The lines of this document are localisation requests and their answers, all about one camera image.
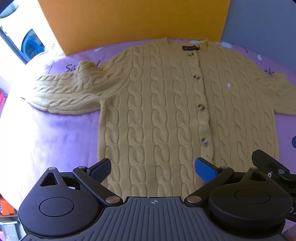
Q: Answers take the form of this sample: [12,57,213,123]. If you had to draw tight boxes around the purple printed bed sheet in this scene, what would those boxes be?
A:
[0,39,296,237]

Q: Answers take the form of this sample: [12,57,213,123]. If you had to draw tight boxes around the grey headboard panel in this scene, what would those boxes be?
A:
[221,0,295,72]

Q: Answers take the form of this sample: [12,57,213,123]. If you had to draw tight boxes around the orange headboard panel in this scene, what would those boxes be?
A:
[39,0,230,55]

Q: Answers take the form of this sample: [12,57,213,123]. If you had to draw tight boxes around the yellow cable knit cardigan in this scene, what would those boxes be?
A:
[26,38,295,197]

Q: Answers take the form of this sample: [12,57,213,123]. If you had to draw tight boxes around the blue round basin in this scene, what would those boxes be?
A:
[21,29,45,60]

